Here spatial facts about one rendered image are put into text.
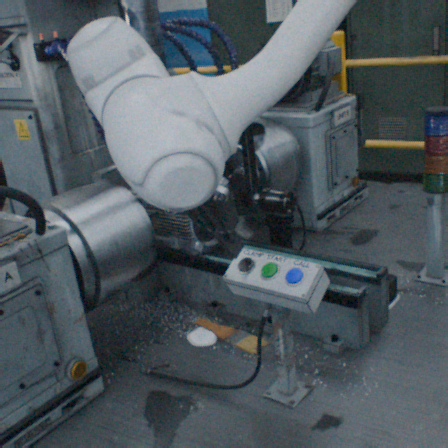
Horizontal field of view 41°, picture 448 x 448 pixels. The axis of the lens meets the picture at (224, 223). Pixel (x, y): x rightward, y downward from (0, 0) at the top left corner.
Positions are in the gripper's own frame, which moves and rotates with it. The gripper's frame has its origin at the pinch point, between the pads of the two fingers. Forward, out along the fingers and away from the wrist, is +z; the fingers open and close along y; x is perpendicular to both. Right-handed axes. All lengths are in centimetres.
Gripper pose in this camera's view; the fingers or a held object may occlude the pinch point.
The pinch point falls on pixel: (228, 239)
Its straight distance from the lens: 98.5
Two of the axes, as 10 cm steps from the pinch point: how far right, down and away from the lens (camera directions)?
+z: 4.1, 6.2, 6.7
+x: -4.7, 7.7, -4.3
